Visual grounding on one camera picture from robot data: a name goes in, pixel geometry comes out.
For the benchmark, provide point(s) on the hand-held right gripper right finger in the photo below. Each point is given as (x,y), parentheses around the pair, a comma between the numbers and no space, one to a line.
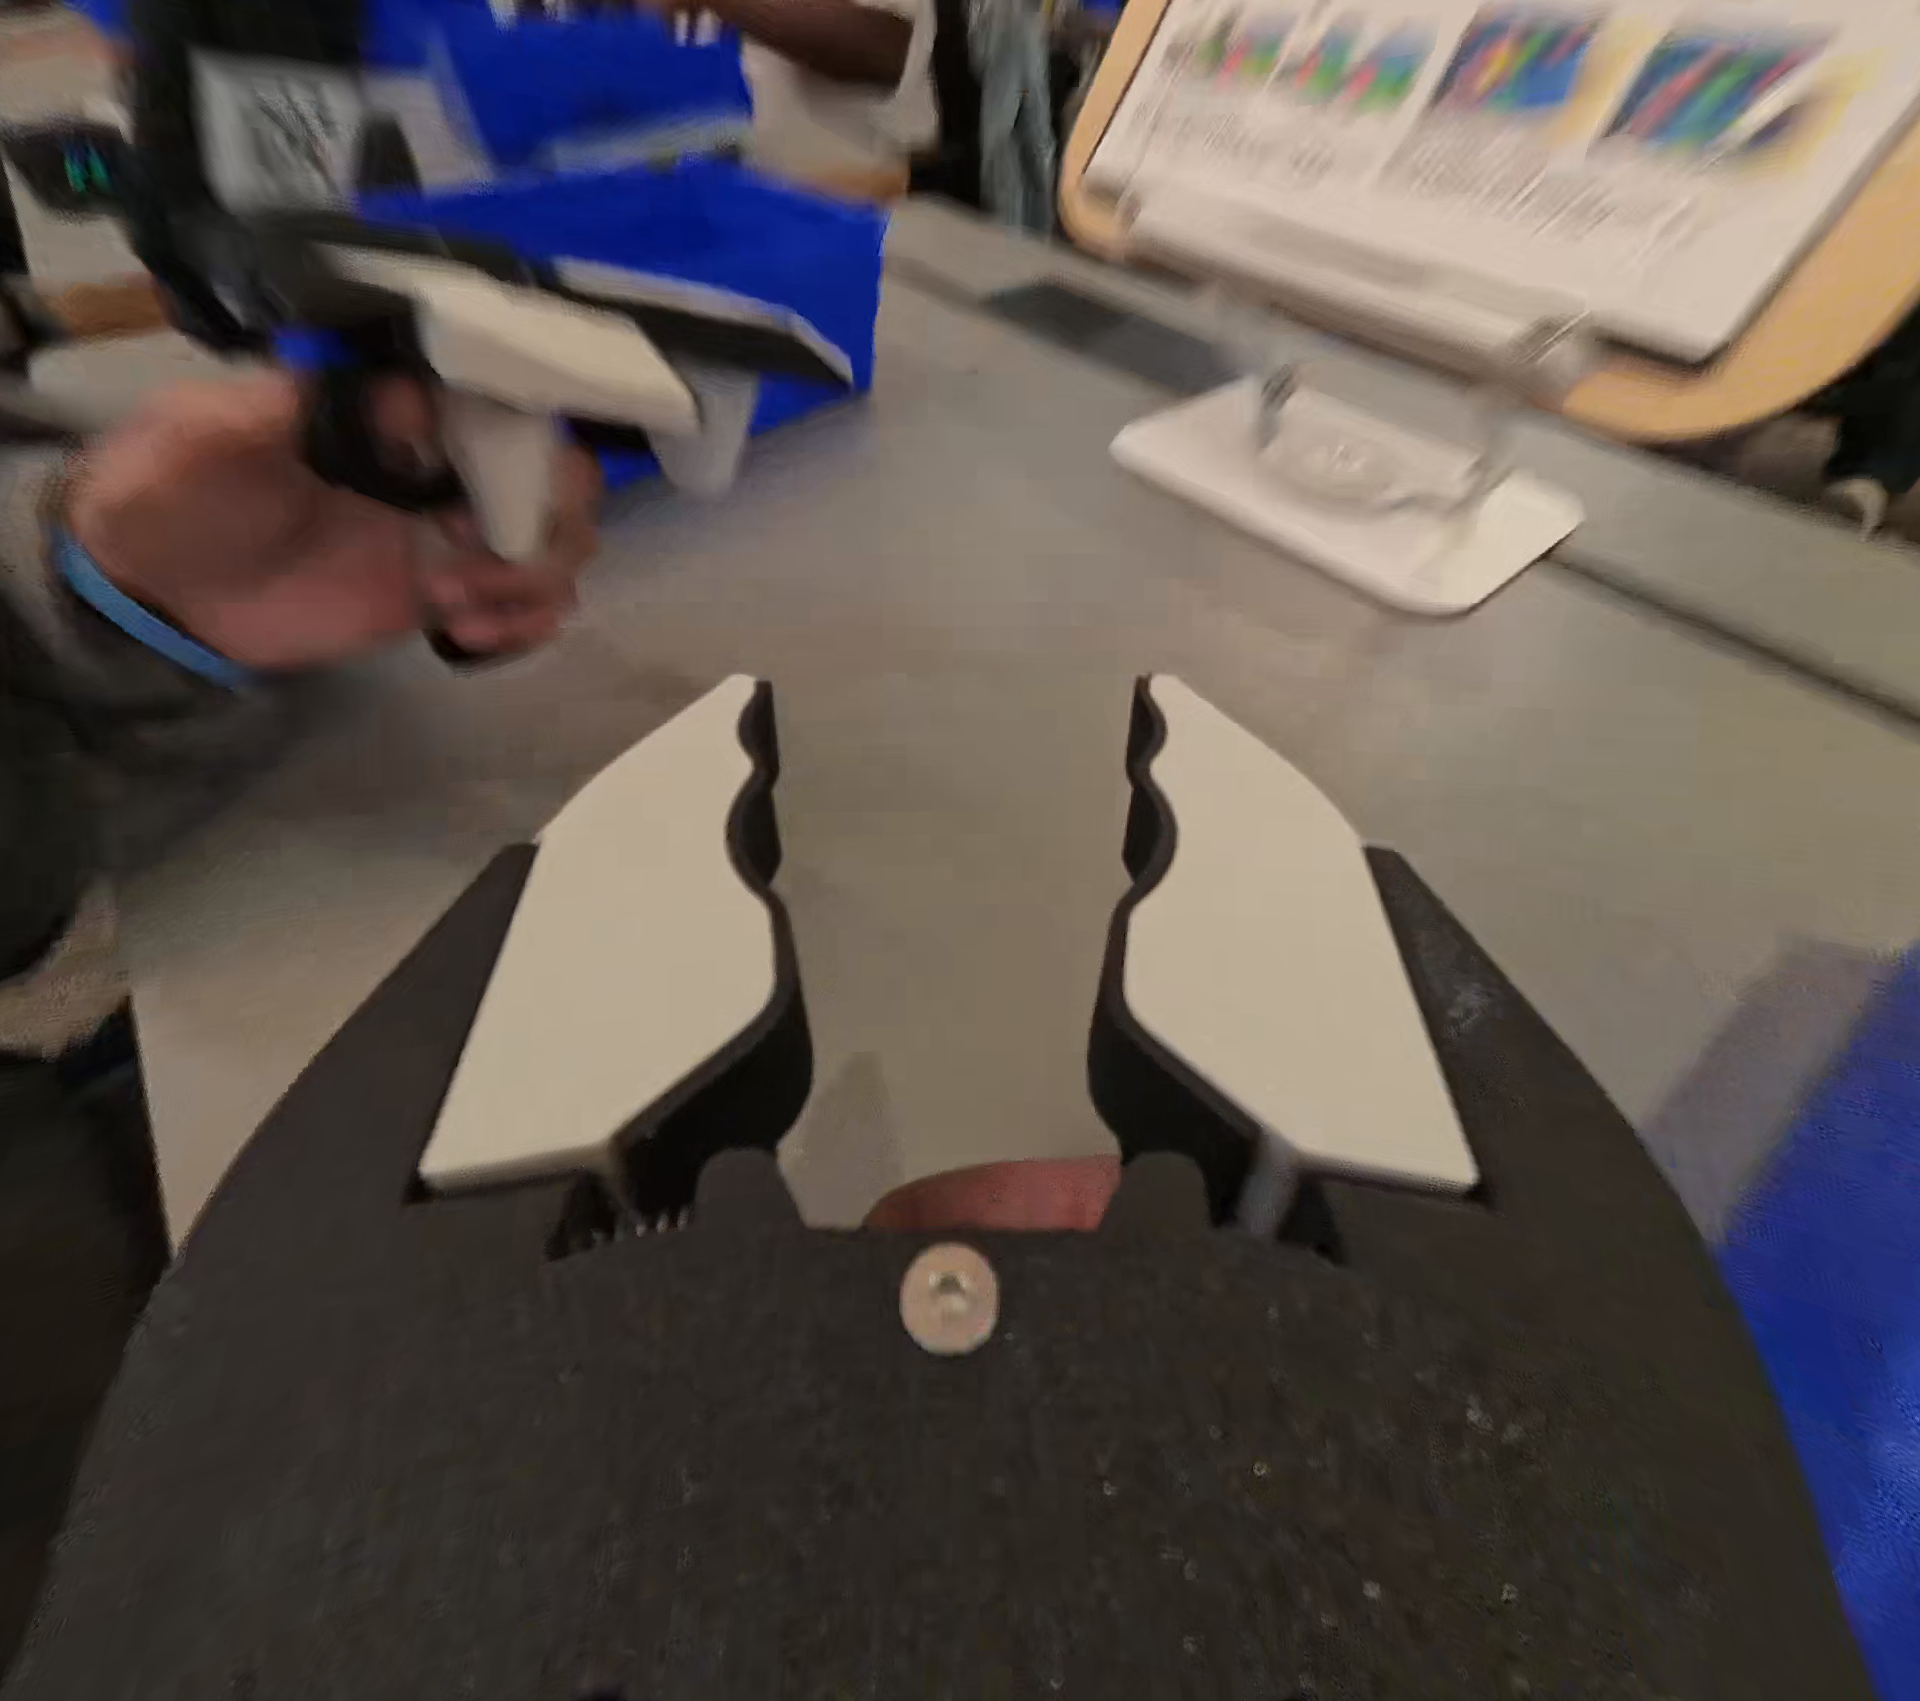
(1291,980)

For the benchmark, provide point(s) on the person's left hand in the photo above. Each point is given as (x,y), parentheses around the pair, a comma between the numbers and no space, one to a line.
(226,516)

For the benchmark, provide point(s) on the person's right hand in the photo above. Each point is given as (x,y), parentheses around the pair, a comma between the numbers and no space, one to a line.
(998,1196)

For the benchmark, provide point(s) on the white stand with wooden board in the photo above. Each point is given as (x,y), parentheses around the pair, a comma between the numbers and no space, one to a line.
(1349,502)

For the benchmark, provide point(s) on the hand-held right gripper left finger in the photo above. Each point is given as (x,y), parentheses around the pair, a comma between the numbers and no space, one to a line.
(614,980)

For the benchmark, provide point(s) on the denim jacket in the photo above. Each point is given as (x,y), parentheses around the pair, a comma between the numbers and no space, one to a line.
(1011,67)

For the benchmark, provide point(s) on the grey desk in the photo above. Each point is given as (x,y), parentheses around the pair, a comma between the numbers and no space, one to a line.
(977,530)

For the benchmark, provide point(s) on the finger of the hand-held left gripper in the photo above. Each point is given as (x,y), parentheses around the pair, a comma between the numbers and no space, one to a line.
(523,352)
(679,302)

